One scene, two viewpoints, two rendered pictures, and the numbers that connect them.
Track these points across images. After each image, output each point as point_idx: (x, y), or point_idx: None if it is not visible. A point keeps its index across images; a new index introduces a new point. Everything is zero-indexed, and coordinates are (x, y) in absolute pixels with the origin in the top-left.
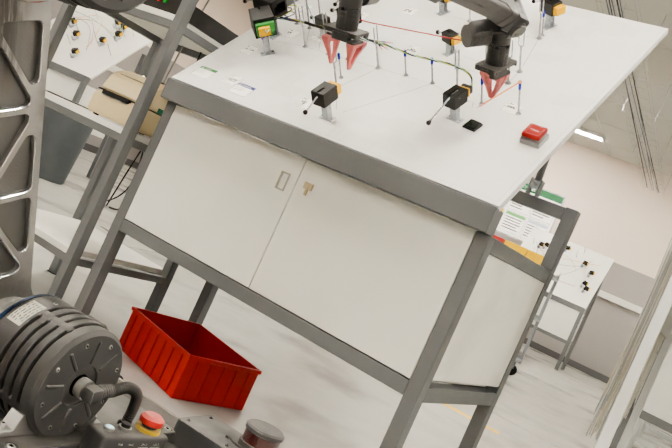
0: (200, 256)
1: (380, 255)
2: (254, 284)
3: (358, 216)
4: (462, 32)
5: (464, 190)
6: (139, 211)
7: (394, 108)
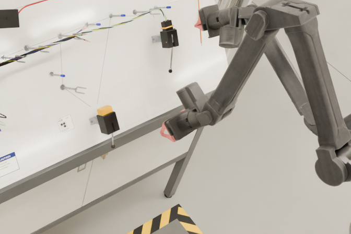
0: (35, 229)
1: (162, 136)
2: (85, 202)
3: (144, 136)
4: (223, 44)
5: (211, 89)
6: None
7: (119, 66)
